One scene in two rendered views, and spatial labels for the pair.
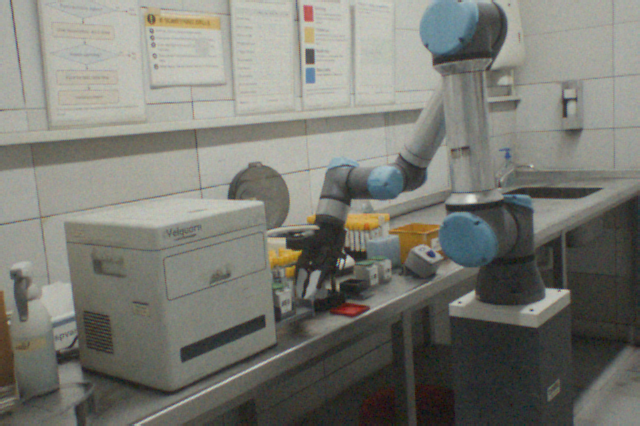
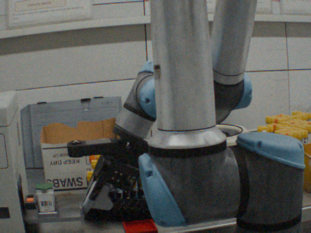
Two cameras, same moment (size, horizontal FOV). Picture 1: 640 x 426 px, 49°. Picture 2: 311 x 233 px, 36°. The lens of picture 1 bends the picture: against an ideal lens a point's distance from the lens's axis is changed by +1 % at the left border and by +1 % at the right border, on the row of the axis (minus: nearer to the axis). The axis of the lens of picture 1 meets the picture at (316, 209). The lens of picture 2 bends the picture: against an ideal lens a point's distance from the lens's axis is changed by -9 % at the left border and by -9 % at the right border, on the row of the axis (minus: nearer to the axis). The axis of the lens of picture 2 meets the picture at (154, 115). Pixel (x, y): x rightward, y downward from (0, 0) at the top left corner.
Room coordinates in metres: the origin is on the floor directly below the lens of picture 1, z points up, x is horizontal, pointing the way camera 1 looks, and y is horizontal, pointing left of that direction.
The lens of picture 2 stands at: (0.81, -0.78, 1.31)
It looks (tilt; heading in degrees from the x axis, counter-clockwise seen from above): 10 degrees down; 41
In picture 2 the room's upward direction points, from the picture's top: 3 degrees counter-clockwise
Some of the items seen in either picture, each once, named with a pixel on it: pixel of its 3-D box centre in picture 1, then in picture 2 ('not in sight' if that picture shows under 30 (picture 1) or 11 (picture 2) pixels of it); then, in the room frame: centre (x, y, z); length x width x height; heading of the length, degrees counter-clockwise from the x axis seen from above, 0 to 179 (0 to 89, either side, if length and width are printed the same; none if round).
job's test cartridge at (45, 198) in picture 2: (277, 301); (46, 200); (1.44, 0.10, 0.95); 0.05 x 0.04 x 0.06; 51
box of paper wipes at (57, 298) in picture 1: (63, 309); not in sight; (1.54, 0.59, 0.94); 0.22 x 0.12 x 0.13; 145
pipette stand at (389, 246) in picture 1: (383, 255); not in sight; (1.92, -0.18, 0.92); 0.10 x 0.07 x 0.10; 136
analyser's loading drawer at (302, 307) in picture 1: (271, 316); (38, 211); (1.42, 0.11, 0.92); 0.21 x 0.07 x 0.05; 141
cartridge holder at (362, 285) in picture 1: (354, 288); not in sight; (1.71, -0.08, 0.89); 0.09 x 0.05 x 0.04; 51
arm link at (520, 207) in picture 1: (504, 223); (267, 174); (1.51, -0.41, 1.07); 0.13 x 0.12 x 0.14; 140
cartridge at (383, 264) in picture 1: (380, 269); not in sight; (1.82, -0.16, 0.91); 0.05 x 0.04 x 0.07; 51
